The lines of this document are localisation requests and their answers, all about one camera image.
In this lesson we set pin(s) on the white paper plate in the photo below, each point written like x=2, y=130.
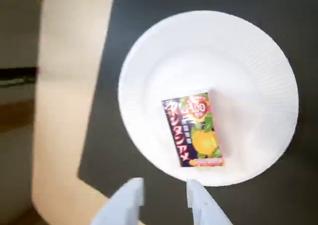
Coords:
x=198, y=56

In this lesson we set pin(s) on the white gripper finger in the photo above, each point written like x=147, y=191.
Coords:
x=206, y=210
x=121, y=205

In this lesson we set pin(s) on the dark grey square mat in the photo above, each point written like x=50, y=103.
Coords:
x=273, y=205

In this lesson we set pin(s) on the colourful candy box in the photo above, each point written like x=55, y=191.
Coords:
x=191, y=133

